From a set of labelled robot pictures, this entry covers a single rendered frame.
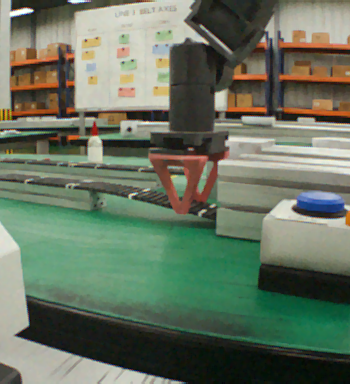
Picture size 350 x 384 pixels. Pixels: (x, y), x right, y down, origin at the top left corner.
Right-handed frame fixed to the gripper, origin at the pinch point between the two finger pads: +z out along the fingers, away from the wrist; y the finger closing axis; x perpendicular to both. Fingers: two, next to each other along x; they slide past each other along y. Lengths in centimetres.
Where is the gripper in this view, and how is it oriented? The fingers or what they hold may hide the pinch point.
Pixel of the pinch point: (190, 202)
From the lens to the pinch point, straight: 51.6
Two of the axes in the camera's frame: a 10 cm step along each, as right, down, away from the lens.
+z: 0.0, 9.8, 2.1
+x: -8.8, -1.0, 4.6
